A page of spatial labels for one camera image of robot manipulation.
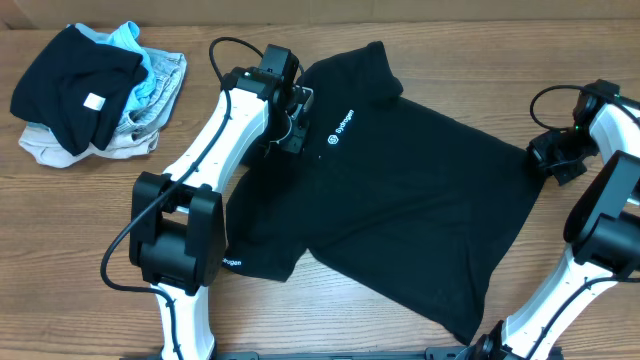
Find black polo shirt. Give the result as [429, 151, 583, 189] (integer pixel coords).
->
[223, 42, 545, 344]

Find folded black garment on pile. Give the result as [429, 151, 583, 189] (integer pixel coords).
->
[10, 26, 135, 155]

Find light denim jeans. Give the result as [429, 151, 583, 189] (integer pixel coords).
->
[114, 47, 187, 140]

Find light blue garment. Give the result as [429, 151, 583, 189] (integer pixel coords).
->
[75, 21, 156, 113]

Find beige folded garment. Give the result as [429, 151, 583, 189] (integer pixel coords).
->
[19, 125, 160, 168]

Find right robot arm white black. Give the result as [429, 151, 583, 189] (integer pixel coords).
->
[457, 79, 639, 359]

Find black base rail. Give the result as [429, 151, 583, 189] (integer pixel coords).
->
[119, 345, 566, 360]

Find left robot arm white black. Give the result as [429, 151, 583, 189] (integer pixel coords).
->
[124, 65, 313, 359]

